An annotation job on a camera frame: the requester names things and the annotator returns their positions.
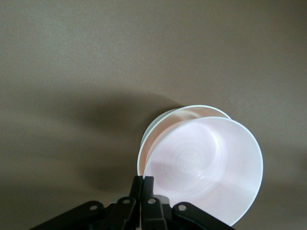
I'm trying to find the white plastic bowl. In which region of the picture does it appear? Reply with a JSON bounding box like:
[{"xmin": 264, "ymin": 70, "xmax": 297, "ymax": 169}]
[{"xmin": 137, "ymin": 104, "xmax": 232, "ymax": 177}]

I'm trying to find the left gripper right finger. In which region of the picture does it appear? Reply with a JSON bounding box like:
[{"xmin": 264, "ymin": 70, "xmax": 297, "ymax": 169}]
[{"xmin": 140, "ymin": 176, "xmax": 169, "ymax": 230}]

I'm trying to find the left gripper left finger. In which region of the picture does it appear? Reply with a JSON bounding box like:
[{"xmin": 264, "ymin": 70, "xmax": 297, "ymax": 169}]
[{"xmin": 100, "ymin": 175, "xmax": 144, "ymax": 230}]

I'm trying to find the brown table cloth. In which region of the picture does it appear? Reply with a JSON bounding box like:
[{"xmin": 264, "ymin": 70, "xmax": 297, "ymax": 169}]
[{"xmin": 0, "ymin": 0, "xmax": 307, "ymax": 230}]

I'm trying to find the pink plastic bowl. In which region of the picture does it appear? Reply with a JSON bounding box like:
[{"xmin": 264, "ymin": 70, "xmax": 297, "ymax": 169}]
[{"xmin": 143, "ymin": 116, "xmax": 264, "ymax": 227}]

